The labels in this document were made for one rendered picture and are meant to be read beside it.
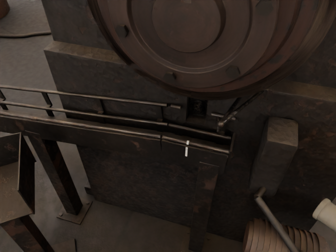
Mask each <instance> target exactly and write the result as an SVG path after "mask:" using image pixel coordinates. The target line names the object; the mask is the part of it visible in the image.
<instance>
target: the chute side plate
mask: <svg viewBox="0 0 336 252"><path fill-rule="evenodd" d="M25 131H28V132H32V133H36V134H40V136H41V138H42V139H45V140H51V141H57V142H63V143H69V144H75V145H81V146H86V147H92V148H98V149H104V150H110V151H116V152H122V153H128V154H134V155H139V156H145V157H151V158H157V159H163V160H167V161H171V162H175V163H179V164H183V165H188V166H192V167H196V168H199V163H200V162H202V163H206V164H210V165H214V166H219V170H218V173H220V174H224V170H225V166H226V161H227V157H228V155H227V154H223V153H219V152H214V151H210V150H206V149H202V148H197V147H193V146H189V145H184V144H180V143H175V142H171V141H167V140H162V141H161V140H160V139H156V138H149V137H143V136H136V135H130V134H123V133H116V132H110V131H103V130H96V129H89V128H83V127H76V126H70V125H63V124H56V123H50V122H43V121H36V120H30V119H23V118H16V117H10V116H3V115H0V132H4V133H10V134H15V133H20V132H21V133H22V135H23V136H27V134H26V132H25ZM186 147H187V148H188V149H187V156H185V154H186Z"/></svg>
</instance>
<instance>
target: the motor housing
mask: <svg viewBox="0 0 336 252"><path fill-rule="evenodd" d="M281 225H282V226H283V228H284V229H285V231H286V232H287V234H288V235H289V237H290V238H291V240H292V241H293V243H294V244H295V245H296V247H297V248H298V250H303V251H304V252H330V247H329V244H328V243H327V242H326V240H325V238H324V237H323V236H321V235H319V234H318V233H315V232H313V233H312V232H311V231H306V230H304V229H302V230H301V229H300V228H295V227H292V226H291V227H289V226H288V225H285V226H284V225H283V224H281ZM242 252H291V251H290V250H289V248H288V247H287V245H286V244H285V242H284V241H283V239H282V238H281V236H280V235H279V233H278V232H277V230H276V229H275V228H274V226H273V225H272V224H271V222H270V221H267V220H266V219H263V220H262V219H261V218H253V219H252V221H248V222H247V225H246V229H245V233H244V238H243V245H242Z"/></svg>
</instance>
